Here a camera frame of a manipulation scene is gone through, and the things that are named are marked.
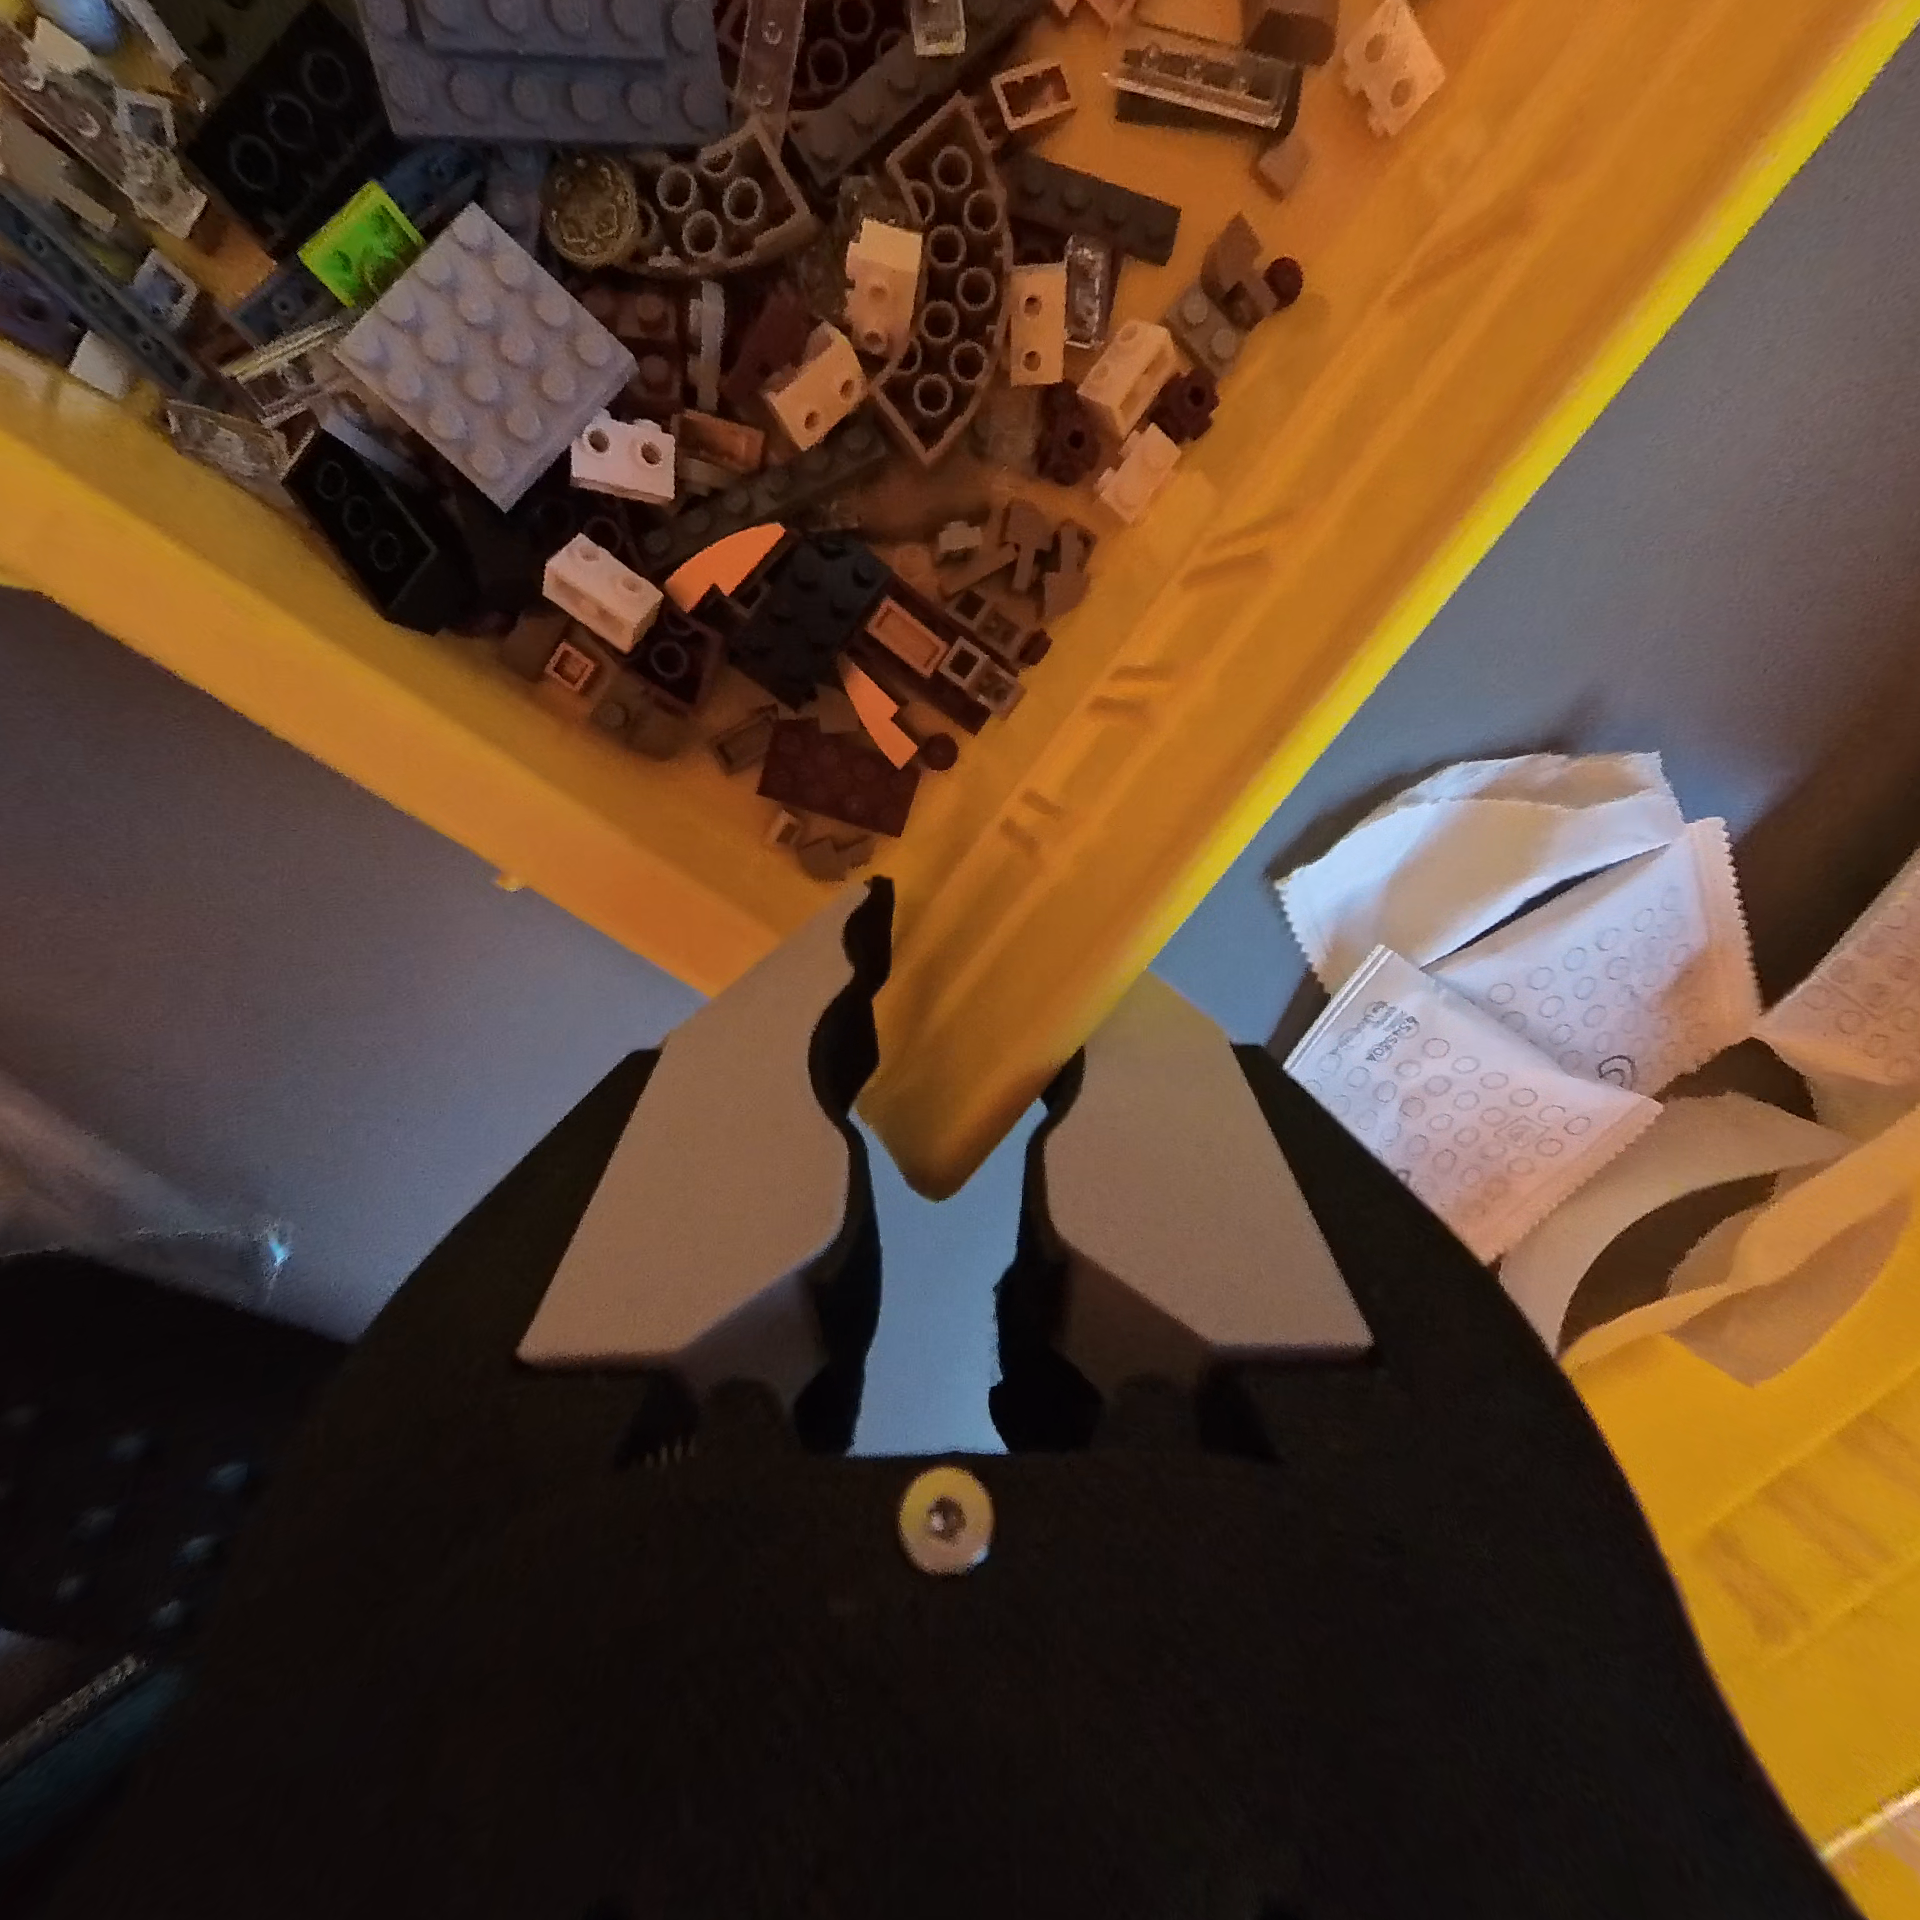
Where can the pile of toy building bricks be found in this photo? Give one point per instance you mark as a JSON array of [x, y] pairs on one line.
[[480, 361]]

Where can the yellow plastic storage bin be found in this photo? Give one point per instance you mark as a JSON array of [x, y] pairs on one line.
[[1801, 1575], [1351, 450]]

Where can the dark green jacket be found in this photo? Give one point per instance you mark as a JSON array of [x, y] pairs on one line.
[[61, 1801]]

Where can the heap of white paper bags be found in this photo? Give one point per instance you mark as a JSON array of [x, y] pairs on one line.
[[1454, 1094]]

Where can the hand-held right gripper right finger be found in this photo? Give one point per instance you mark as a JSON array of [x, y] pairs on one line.
[[1200, 1201]]

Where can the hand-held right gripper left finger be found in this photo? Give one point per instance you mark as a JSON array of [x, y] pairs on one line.
[[674, 1201]]

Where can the grey desk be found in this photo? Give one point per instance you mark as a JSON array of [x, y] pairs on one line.
[[300, 975]]

